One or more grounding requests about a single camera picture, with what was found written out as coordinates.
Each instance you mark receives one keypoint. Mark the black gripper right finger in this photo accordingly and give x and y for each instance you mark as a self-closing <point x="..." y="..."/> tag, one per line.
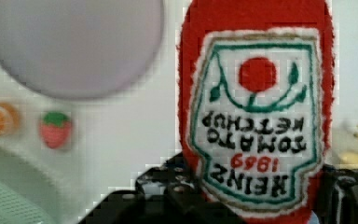
<point x="337" y="198"/>

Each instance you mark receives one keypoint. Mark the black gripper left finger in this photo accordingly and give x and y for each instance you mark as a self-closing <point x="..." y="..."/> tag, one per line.
<point x="172" y="182"/>

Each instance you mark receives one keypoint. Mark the red plush ketchup bottle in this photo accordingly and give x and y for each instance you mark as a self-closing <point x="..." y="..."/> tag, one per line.
<point x="255" y="96"/>

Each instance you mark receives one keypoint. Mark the yellow plush banana toy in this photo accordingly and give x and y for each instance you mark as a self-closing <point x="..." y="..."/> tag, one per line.
<point x="345" y="146"/>

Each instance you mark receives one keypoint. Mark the red strawberry toy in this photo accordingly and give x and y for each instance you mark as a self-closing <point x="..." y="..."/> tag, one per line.
<point x="55" y="129"/>

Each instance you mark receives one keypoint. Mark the green perforated colander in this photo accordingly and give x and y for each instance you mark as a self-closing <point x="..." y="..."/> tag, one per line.
<point x="27" y="196"/>

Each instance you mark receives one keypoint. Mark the lavender round plate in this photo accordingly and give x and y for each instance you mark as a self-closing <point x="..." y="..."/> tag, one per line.
<point x="79" y="49"/>

